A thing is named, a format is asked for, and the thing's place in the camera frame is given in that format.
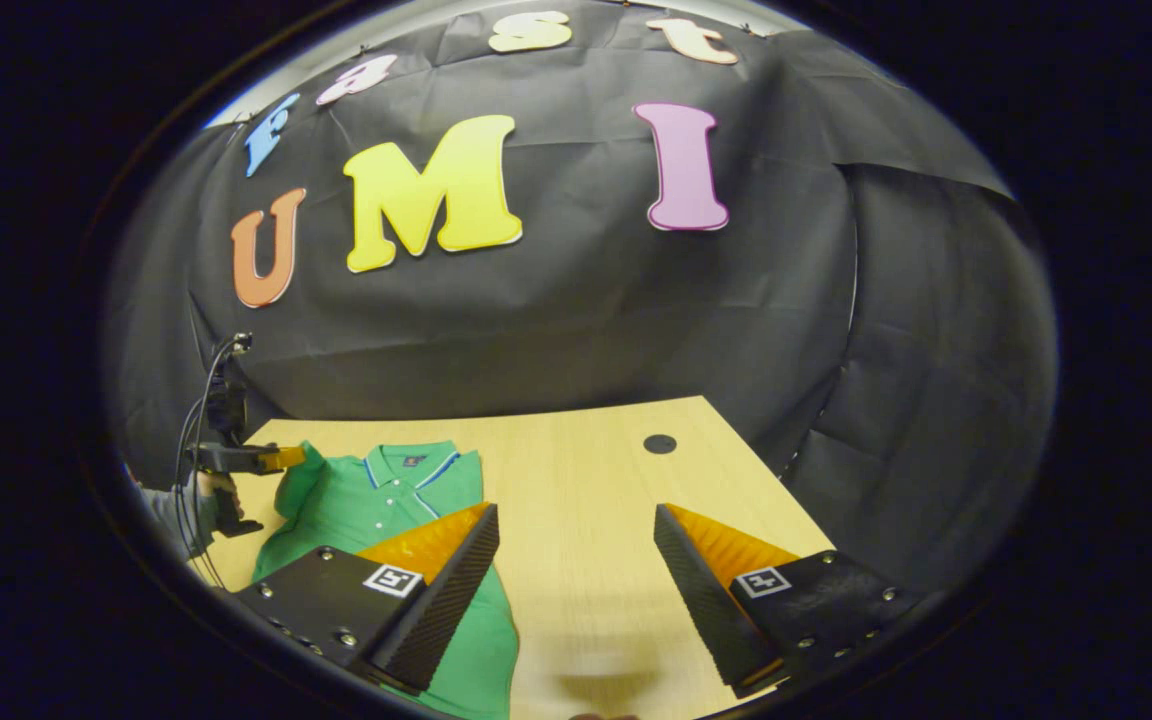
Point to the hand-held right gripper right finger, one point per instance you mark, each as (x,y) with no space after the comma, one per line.
(701,600)

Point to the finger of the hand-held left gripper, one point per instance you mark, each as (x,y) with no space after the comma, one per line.
(281,459)

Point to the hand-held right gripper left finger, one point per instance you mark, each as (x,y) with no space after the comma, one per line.
(451,600)

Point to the green T-shirt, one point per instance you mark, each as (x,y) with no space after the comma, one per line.
(356,500)

